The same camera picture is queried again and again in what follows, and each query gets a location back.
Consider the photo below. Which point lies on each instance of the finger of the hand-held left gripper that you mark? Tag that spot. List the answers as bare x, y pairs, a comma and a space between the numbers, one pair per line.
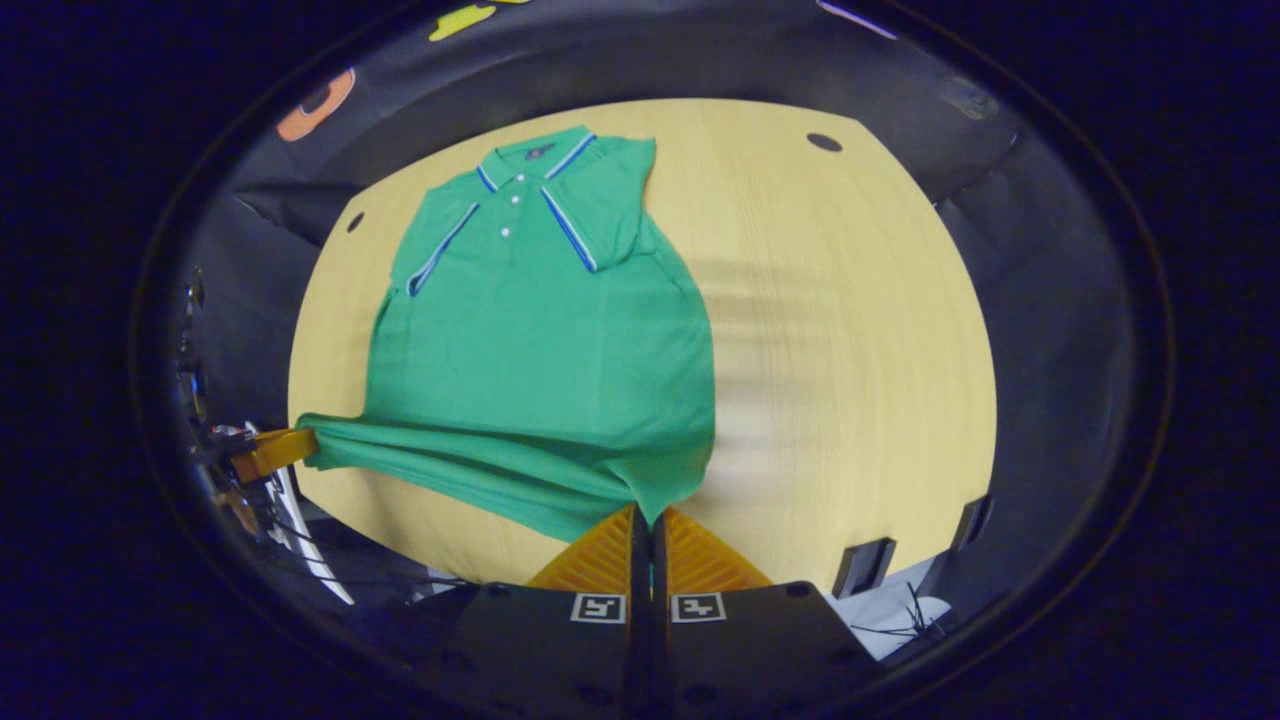
275, 452

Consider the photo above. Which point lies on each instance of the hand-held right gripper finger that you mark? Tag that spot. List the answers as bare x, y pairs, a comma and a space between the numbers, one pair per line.
639, 575
662, 575

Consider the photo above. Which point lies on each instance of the green T-shirt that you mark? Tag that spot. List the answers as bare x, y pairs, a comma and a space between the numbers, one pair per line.
540, 350

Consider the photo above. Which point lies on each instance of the black backdrop cloth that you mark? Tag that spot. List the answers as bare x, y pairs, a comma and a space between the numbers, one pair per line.
700, 50

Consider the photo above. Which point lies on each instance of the black table bracket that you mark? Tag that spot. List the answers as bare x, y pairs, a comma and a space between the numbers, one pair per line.
972, 522
862, 568

